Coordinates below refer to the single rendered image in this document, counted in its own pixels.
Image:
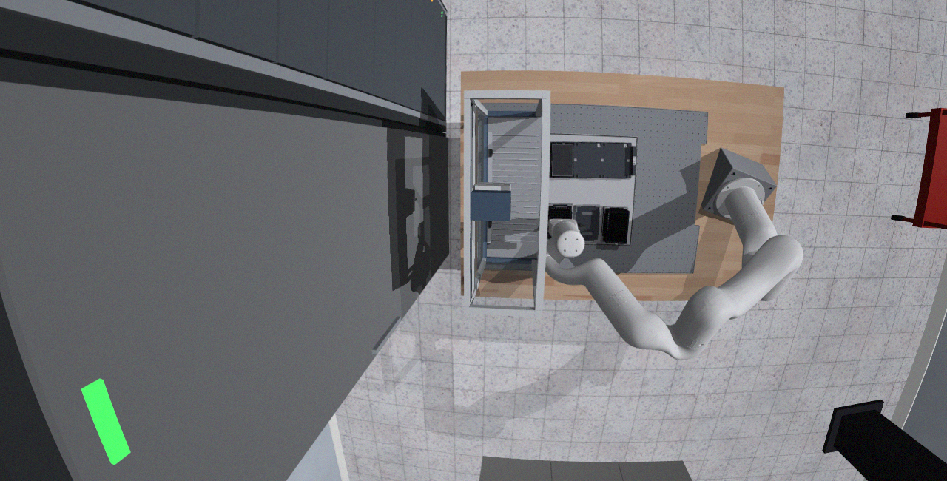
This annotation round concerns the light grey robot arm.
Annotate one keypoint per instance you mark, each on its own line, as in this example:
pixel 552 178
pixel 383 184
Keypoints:
pixel 767 257

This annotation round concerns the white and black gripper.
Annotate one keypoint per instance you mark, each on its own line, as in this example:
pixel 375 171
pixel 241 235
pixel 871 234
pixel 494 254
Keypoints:
pixel 553 222

